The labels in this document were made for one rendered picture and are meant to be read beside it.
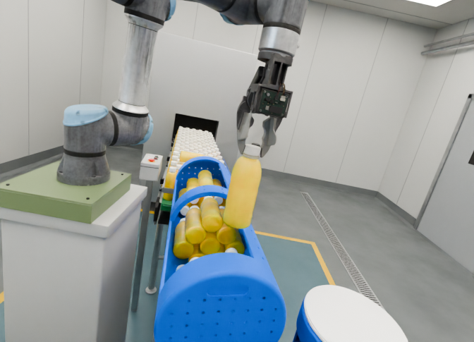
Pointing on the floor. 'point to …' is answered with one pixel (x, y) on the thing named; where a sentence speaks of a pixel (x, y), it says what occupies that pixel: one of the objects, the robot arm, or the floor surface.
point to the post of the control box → (142, 245)
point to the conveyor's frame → (157, 242)
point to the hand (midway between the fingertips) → (252, 149)
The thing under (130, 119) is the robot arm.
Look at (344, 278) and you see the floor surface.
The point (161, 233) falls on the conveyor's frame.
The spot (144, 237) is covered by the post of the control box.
